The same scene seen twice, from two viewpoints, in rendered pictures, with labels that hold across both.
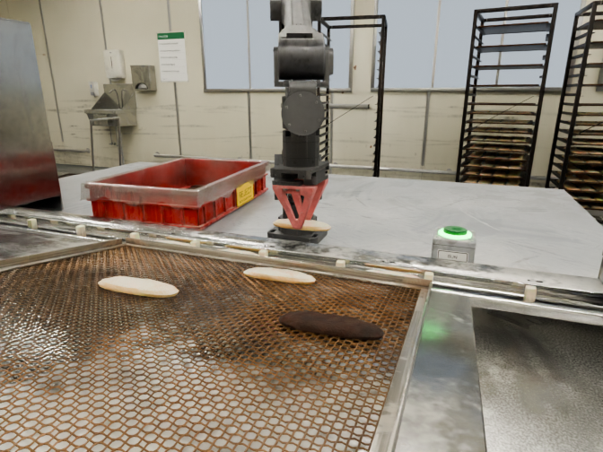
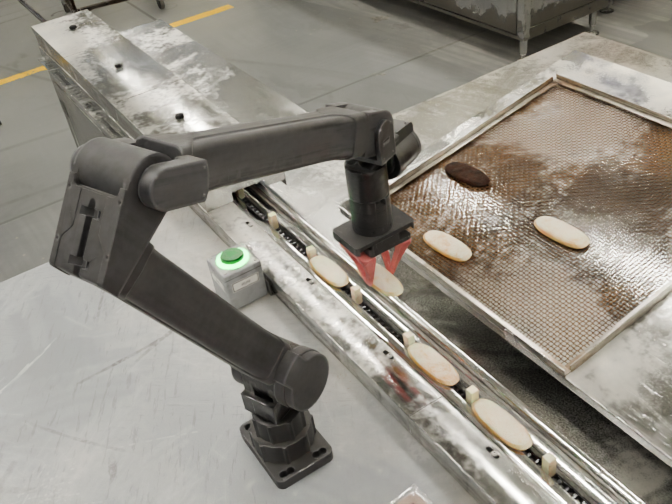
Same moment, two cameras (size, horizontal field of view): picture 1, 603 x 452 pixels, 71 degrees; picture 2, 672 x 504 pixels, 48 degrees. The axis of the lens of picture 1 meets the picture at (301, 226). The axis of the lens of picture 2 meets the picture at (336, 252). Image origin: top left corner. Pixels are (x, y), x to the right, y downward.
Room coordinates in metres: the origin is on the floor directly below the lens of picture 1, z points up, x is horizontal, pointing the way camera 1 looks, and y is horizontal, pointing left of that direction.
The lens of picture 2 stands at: (1.35, 0.55, 1.65)
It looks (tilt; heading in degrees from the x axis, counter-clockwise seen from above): 37 degrees down; 222
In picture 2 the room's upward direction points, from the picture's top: 9 degrees counter-clockwise
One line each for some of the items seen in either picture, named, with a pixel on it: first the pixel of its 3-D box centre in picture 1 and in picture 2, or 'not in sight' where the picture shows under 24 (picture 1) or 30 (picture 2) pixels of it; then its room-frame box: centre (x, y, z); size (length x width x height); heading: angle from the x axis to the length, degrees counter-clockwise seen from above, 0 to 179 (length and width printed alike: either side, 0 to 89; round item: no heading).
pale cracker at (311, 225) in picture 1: (301, 223); (379, 276); (0.66, 0.00, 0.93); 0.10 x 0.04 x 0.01; 70
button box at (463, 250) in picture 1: (451, 263); (240, 283); (0.70, -0.27, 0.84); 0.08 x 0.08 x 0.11; 70
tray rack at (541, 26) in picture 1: (501, 123); not in sight; (3.82, -1.76, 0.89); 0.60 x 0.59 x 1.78; 62
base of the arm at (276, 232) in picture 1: (297, 219); (281, 426); (0.92, 0.01, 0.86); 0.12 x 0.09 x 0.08; 70
